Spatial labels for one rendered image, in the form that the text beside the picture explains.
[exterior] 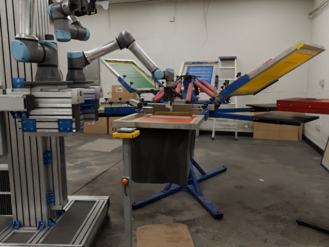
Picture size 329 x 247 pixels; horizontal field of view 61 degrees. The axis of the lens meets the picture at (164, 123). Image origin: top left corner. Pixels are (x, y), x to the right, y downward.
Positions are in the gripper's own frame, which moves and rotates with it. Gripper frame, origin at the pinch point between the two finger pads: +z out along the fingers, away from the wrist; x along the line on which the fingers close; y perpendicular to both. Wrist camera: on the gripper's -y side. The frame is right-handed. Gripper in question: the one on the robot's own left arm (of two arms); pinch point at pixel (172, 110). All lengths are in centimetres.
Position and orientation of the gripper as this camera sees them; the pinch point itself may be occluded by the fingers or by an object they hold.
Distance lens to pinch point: 243.7
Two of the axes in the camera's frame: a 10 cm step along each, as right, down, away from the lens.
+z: 0.0, 9.9, 1.5
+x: -2.4, 1.5, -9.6
